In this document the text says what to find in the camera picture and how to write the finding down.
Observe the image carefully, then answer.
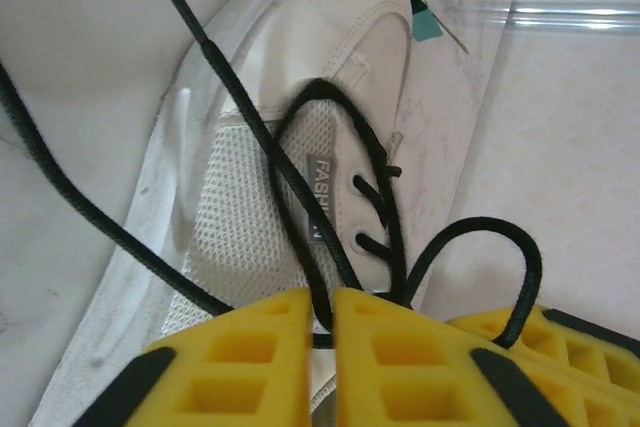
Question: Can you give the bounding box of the black shoelace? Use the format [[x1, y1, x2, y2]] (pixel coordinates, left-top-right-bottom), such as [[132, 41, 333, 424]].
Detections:
[[0, 0, 544, 351]]

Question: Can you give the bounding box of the white sneaker shoe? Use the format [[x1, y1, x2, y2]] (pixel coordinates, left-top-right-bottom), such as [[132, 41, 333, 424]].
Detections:
[[27, 0, 416, 427]]

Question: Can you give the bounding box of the aluminium right frame post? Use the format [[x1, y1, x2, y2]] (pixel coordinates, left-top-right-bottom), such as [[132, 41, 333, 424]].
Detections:
[[507, 0, 640, 34]]

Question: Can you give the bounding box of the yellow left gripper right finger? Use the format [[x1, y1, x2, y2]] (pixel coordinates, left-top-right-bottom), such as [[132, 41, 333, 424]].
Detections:
[[332, 288, 574, 427]]

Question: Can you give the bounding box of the small green tag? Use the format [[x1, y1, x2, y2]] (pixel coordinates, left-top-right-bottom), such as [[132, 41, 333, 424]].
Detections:
[[401, 0, 471, 55]]

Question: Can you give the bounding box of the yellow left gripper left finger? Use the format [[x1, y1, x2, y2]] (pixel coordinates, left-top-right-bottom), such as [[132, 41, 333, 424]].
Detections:
[[82, 289, 316, 427]]

